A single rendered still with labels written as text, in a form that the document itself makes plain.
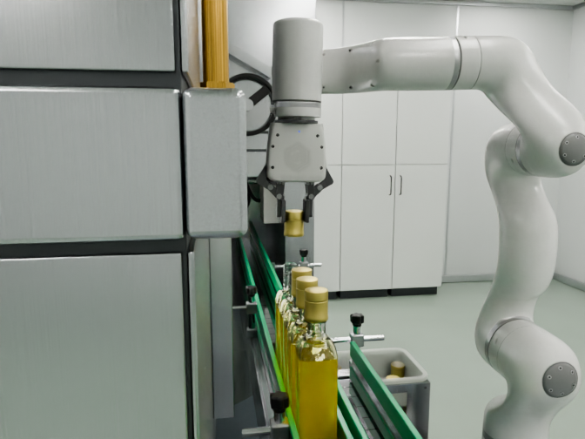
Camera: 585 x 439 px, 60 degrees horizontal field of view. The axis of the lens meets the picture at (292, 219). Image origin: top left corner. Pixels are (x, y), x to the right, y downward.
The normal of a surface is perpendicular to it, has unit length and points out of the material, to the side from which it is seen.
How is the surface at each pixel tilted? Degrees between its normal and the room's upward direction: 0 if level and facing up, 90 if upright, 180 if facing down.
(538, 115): 59
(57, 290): 90
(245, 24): 90
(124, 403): 90
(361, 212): 90
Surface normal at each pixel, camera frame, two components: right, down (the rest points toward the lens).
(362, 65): -0.93, 0.12
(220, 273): 0.15, 0.15
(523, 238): -0.54, 0.11
